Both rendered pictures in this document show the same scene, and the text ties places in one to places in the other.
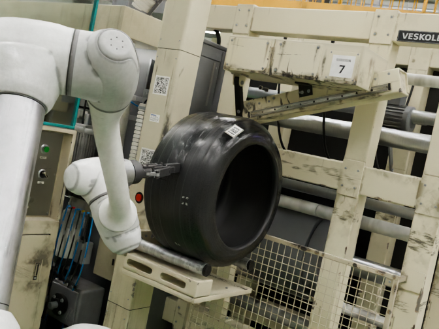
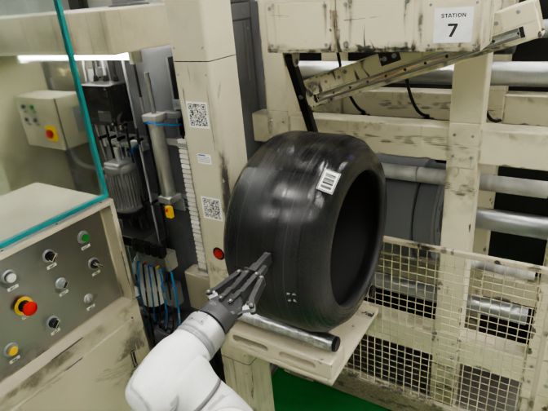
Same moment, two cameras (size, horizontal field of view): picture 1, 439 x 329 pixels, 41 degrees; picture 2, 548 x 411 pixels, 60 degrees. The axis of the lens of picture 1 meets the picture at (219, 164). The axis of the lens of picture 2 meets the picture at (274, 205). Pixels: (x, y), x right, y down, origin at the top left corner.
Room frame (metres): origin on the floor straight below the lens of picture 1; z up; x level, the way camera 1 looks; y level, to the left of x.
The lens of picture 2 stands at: (0.95, 0.15, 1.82)
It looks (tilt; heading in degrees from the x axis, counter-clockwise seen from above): 24 degrees down; 358
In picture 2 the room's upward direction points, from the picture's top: 5 degrees counter-clockwise
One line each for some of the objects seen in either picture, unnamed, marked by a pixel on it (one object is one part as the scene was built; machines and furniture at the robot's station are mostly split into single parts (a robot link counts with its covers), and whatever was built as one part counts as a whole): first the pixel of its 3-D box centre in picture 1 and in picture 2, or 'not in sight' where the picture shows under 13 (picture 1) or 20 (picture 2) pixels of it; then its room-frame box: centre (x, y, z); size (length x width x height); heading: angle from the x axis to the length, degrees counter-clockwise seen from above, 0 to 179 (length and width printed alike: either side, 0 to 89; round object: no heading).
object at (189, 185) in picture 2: (136, 162); (199, 208); (2.37, 0.33, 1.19); 0.05 x 0.04 x 0.48; 144
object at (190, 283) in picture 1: (166, 273); (284, 343); (2.09, 0.11, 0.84); 0.36 x 0.09 x 0.06; 54
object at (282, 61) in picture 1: (302, 64); (377, 20); (2.37, -0.25, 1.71); 0.61 x 0.25 x 0.15; 54
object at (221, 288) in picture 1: (188, 280); (306, 326); (2.21, 0.03, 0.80); 0.37 x 0.36 x 0.02; 144
